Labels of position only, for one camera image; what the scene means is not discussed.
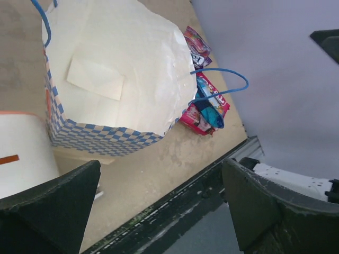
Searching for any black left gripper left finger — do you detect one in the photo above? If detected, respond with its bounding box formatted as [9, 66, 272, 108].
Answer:
[1, 160, 101, 253]

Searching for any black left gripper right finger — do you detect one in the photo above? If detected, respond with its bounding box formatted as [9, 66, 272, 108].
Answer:
[221, 159, 338, 253]

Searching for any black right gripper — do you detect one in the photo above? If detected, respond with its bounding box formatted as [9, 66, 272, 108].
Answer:
[310, 29, 339, 64]

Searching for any blue snack bag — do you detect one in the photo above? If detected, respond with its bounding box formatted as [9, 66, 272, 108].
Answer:
[193, 77, 225, 129]

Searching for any pink snack bag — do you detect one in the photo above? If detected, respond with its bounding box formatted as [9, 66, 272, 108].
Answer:
[179, 72, 230, 135]

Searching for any purple Fox's berries bag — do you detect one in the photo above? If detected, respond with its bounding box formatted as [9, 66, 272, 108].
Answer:
[183, 26, 212, 69]

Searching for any blue checkered paper bag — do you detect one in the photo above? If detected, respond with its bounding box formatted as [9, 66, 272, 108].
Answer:
[32, 1, 211, 157]

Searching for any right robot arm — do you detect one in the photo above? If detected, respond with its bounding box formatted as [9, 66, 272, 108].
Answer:
[239, 29, 338, 204]

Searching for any white paper roll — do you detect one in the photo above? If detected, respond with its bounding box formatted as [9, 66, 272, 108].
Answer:
[1, 111, 60, 198]

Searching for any aluminium frame rail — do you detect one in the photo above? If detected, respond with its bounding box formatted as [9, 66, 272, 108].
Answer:
[230, 136, 265, 161]

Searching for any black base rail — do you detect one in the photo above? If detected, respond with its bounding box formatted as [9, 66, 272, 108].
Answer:
[82, 156, 234, 254]

